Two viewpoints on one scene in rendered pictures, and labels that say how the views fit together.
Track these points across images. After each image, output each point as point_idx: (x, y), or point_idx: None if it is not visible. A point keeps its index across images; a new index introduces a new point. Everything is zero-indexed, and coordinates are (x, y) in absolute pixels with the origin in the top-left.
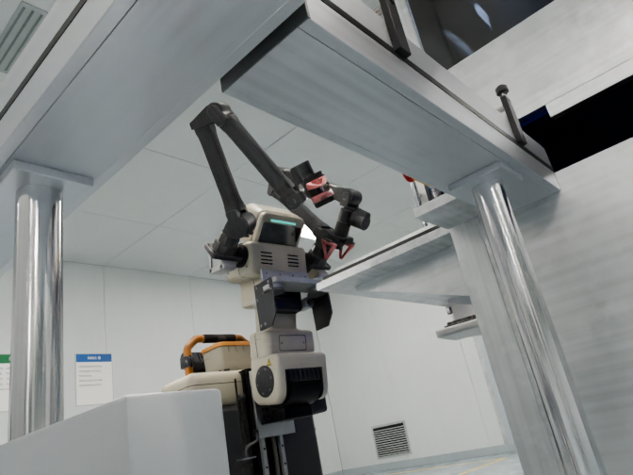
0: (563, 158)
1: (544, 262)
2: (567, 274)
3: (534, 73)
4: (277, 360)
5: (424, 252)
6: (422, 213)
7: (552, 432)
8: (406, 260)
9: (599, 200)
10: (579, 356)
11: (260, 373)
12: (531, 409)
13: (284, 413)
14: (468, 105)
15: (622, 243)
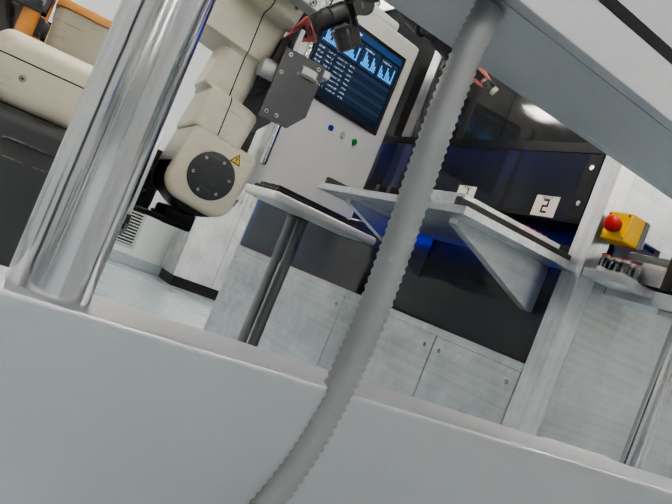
0: None
1: (599, 341)
2: (601, 357)
3: (670, 227)
4: (253, 169)
5: (533, 255)
6: (630, 286)
7: None
8: (517, 247)
9: (636, 329)
10: (574, 404)
11: (210, 160)
12: (538, 419)
13: (192, 224)
14: None
15: (626, 359)
